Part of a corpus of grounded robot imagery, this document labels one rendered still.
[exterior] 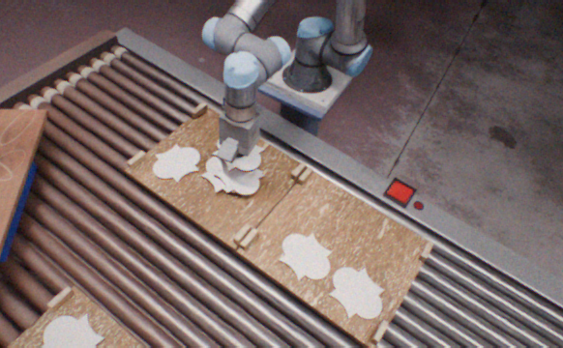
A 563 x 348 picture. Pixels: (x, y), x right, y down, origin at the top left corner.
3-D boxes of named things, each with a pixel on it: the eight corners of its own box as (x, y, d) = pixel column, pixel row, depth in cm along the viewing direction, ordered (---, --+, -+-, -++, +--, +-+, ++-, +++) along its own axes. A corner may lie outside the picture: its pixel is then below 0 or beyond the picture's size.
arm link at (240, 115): (247, 114, 100) (216, 101, 102) (246, 128, 104) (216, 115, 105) (261, 94, 104) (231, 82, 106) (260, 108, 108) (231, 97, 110)
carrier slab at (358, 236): (309, 171, 134) (310, 168, 132) (431, 246, 121) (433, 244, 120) (236, 253, 115) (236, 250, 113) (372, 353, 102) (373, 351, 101)
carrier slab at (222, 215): (205, 108, 146) (205, 104, 145) (308, 170, 134) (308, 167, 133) (125, 173, 127) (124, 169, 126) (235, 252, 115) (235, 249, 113)
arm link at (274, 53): (257, 23, 107) (228, 43, 101) (295, 42, 103) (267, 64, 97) (256, 50, 113) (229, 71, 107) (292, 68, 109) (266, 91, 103)
